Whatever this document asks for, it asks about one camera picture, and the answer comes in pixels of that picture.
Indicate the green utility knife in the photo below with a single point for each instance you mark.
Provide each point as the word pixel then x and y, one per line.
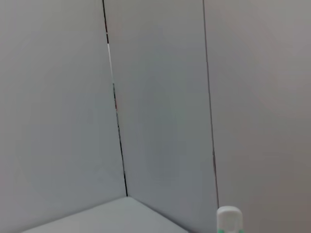
pixel 229 218

